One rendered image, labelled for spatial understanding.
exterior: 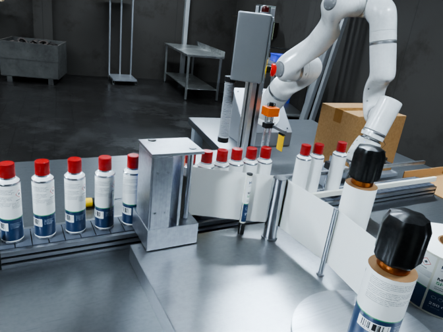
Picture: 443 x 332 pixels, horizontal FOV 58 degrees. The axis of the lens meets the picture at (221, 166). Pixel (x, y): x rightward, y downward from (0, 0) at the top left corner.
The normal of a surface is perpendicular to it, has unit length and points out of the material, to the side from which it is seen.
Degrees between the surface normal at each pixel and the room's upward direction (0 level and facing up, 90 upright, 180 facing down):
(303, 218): 90
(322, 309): 0
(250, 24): 90
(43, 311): 0
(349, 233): 90
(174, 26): 90
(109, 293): 0
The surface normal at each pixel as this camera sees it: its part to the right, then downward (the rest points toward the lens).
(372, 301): -0.77, 0.15
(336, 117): -0.89, 0.07
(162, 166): 0.46, 0.37
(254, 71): -0.13, 0.35
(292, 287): 0.11, -0.92
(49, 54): 0.16, 0.37
